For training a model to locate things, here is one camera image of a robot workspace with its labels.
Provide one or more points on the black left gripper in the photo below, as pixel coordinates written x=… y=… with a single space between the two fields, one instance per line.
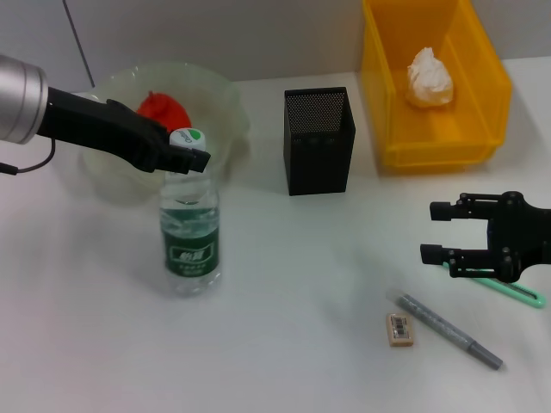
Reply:
x=112 y=129

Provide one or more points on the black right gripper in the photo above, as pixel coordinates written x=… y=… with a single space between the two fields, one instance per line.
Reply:
x=521 y=236

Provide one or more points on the red-orange fruit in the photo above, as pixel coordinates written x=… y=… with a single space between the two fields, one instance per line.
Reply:
x=163 y=109

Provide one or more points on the clear green-label water bottle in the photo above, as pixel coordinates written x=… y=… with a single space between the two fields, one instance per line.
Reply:
x=189 y=254

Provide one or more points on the white paper ball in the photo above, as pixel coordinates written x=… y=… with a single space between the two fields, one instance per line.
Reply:
x=430 y=81

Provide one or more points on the translucent wavy fruit plate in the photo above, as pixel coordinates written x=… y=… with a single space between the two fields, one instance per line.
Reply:
x=215 y=107

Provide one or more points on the grey marker pen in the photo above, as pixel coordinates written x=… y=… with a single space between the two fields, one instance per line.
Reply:
x=439 y=327

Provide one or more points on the beige eraser with barcode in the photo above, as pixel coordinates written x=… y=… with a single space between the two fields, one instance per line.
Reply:
x=401 y=330

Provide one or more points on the black mesh pen holder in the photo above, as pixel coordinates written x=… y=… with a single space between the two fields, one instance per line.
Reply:
x=318 y=159

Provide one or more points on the yellow plastic storage bin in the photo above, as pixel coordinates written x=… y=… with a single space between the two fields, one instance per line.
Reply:
x=435 y=137

